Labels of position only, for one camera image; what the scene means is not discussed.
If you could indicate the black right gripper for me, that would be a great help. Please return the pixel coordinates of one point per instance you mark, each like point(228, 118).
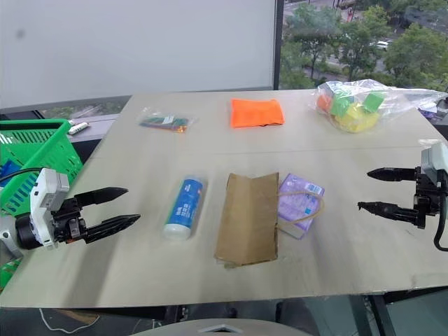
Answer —
point(427, 201)

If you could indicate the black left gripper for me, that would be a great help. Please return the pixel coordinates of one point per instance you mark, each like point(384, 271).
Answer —
point(68, 220)

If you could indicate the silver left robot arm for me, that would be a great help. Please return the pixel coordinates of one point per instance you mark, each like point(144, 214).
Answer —
point(15, 232)

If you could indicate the green plastic shopping basket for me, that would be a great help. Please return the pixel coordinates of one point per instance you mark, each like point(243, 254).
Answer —
point(33, 161)

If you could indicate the blue plastic block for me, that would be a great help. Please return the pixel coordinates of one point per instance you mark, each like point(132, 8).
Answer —
point(7, 169)

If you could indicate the blue white cylindrical wipes pack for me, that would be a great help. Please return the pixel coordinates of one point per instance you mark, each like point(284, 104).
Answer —
point(185, 206)

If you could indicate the small white green box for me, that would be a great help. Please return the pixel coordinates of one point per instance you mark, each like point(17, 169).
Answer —
point(77, 128)

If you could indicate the purple tissue pack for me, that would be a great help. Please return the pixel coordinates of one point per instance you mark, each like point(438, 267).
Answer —
point(301, 199)

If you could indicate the clear bag of colourful sponges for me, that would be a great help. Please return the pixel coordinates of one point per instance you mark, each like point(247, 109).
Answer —
point(353, 106)

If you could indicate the clear bag of colourful sticks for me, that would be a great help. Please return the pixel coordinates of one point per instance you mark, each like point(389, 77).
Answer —
point(166, 121)

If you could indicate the brown paper bag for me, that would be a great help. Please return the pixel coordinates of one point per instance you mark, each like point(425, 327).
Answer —
point(248, 220)

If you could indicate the orange folded cloth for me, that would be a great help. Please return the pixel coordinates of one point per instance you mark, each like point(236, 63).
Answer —
point(256, 112)

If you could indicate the grey rounded robot body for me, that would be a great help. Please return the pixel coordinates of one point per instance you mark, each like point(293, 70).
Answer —
point(217, 327)

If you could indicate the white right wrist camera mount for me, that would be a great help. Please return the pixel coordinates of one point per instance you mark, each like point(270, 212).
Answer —
point(435, 161)

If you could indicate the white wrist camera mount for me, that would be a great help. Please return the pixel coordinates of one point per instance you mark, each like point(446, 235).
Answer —
point(43, 206)
point(435, 161)

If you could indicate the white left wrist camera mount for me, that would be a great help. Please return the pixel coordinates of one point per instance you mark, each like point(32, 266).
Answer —
point(43, 206)

